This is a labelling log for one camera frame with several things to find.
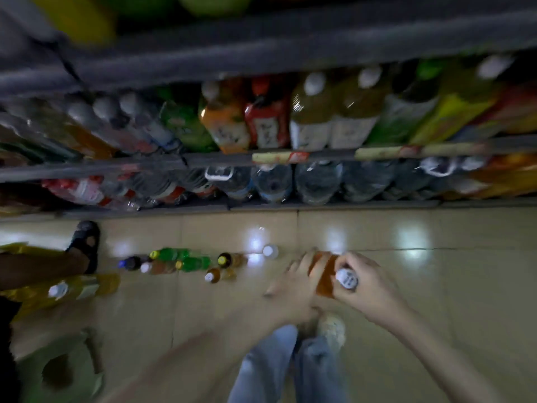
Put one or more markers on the green plastic stool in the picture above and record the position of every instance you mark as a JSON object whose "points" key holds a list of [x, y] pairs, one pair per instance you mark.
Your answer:
{"points": [[75, 377]]}

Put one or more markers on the person's left hand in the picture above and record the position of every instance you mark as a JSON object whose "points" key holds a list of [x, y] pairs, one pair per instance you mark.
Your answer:
{"points": [[294, 294]]}

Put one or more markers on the drinks shelf unit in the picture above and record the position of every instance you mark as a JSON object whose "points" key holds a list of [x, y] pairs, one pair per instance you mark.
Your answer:
{"points": [[294, 37]]}

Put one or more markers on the person's right hand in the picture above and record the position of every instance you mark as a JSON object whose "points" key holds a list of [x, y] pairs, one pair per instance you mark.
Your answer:
{"points": [[373, 294]]}

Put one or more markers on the person's blue jeans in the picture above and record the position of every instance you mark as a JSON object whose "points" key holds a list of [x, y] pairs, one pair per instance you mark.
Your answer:
{"points": [[260, 369]]}

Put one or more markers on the amber tea bottle white cap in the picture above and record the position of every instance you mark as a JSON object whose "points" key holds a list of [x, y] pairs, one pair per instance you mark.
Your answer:
{"points": [[346, 278]]}

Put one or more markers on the person's right forearm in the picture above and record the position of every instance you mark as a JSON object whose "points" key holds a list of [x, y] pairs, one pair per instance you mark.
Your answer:
{"points": [[445, 356]]}

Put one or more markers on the green bottle yellow cap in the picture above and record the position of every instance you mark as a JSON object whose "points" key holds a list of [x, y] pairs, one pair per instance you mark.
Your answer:
{"points": [[168, 254], [195, 263]]}

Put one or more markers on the iced tea bottle yellow cap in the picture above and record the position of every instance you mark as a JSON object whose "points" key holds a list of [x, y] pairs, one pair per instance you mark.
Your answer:
{"points": [[228, 259]]}

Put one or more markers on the orange tea bottle white cap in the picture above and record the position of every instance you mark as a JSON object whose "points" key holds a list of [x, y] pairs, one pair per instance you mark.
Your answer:
{"points": [[215, 275]]}

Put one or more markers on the dark bottle blue cap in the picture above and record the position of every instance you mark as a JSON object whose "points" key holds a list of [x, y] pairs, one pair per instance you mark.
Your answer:
{"points": [[130, 262]]}

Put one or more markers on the yellow shelf edge strip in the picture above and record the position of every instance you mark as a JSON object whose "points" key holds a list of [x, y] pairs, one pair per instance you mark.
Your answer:
{"points": [[419, 152], [279, 157]]}

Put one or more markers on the person's left forearm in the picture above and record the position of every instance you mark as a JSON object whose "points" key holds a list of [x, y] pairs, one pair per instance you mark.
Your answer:
{"points": [[201, 356]]}

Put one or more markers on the person's white shoe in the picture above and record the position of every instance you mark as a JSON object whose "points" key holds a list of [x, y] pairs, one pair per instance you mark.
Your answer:
{"points": [[334, 331]]}

